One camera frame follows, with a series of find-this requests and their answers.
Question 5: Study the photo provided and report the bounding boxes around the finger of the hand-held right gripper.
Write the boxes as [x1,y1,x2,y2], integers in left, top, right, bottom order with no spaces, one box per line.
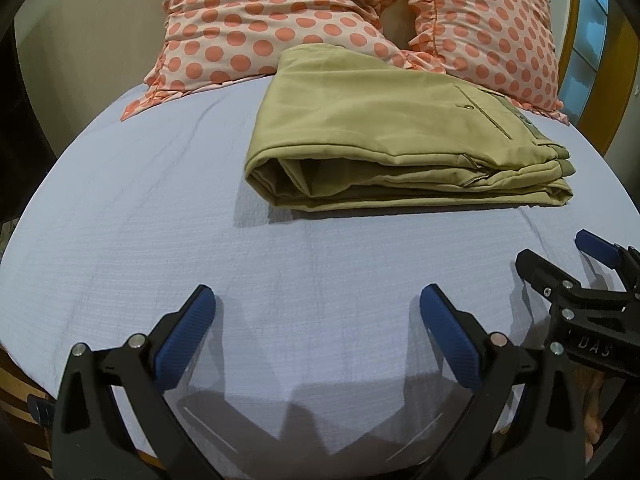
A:
[575,230,640,292]
[516,249,632,322]

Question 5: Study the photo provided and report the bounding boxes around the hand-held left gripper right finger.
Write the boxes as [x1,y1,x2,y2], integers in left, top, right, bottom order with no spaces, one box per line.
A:
[419,284,603,480]

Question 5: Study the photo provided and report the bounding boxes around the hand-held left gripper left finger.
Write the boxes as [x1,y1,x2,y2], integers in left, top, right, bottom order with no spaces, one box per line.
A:
[52,284,222,480]

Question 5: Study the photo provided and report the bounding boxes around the khaki pants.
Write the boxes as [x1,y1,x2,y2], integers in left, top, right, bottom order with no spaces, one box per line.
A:
[244,44,574,213]

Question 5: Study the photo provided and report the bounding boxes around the person's right hand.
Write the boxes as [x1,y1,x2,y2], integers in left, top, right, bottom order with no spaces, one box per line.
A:
[572,364,608,466]

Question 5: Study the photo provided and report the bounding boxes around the light blue bed sheet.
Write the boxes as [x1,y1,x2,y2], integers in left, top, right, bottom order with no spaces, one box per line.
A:
[0,73,640,471]

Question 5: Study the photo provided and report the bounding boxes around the brown striped cloth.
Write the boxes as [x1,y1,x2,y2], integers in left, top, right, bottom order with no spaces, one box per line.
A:
[0,345,57,480]

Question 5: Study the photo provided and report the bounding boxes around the yellow framed window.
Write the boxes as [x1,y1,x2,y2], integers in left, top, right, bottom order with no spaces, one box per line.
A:
[541,0,640,157]

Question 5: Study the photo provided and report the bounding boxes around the orange polka dot pillow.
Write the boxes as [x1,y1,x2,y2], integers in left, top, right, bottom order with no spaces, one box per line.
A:
[400,0,571,126]
[120,0,417,122]

